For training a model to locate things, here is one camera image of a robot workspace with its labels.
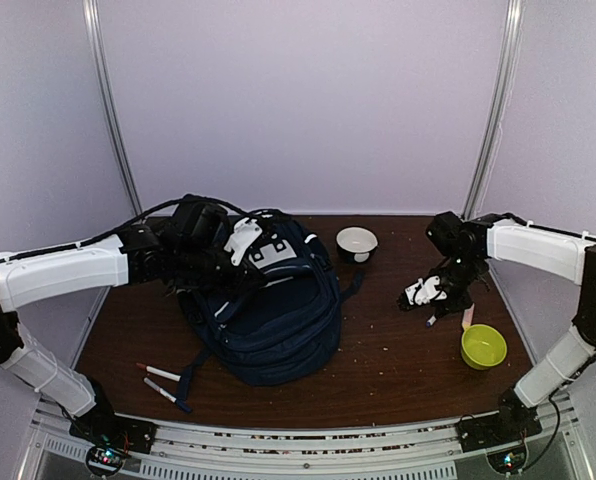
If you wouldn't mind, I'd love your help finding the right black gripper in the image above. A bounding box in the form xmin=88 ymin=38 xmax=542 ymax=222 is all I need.
xmin=429 ymin=253 xmax=484 ymax=318

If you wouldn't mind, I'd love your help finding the navy blue student backpack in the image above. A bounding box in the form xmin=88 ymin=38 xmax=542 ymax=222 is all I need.
xmin=175 ymin=219 xmax=364 ymax=411

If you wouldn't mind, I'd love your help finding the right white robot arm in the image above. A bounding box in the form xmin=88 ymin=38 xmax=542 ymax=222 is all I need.
xmin=423 ymin=212 xmax=596 ymax=442

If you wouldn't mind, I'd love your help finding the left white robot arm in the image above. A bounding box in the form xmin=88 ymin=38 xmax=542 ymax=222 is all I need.
xmin=0 ymin=219 xmax=262 ymax=444

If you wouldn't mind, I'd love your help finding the lime green bowl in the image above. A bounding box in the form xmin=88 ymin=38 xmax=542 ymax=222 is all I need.
xmin=460 ymin=324 xmax=507 ymax=371

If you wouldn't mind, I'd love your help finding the white and navy bowl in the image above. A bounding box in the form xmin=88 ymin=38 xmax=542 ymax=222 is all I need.
xmin=336 ymin=226 xmax=379 ymax=264

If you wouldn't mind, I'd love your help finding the red tipped white marker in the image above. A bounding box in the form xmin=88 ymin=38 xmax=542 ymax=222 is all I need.
xmin=136 ymin=363 xmax=181 ymax=382

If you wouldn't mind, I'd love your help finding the blue capped white marker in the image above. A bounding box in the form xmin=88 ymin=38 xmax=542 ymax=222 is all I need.
xmin=143 ymin=377 xmax=192 ymax=414

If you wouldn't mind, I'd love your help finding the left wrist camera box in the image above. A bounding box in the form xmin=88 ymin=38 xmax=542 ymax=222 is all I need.
xmin=170 ymin=197 xmax=264 ymax=266

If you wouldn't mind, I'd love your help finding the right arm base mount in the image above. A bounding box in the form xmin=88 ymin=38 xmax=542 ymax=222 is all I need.
xmin=456 ymin=390 xmax=542 ymax=476

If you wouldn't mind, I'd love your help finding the right aluminium corner post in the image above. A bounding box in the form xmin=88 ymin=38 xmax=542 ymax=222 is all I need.
xmin=462 ymin=0 xmax=525 ymax=219

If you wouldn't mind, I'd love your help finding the aluminium corner post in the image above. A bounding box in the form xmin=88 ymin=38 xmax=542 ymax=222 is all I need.
xmin=82 ymin=0 xmax=143 ymax=215
xmin=462 ymin=0 xmax=525 ymax=219

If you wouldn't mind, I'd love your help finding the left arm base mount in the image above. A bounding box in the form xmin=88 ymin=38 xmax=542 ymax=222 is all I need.
xmin=60 ymin=406 xmax=156 ymax=479

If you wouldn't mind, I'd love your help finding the aluminium front rail frame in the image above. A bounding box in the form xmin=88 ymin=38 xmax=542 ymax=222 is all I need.
xmin=20 ymin=394 xmax=594 ymax=480

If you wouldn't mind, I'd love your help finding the left aluminium corner post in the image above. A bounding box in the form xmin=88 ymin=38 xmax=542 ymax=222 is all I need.
xmin=82 ymin=0 xmax=143 ymax=215

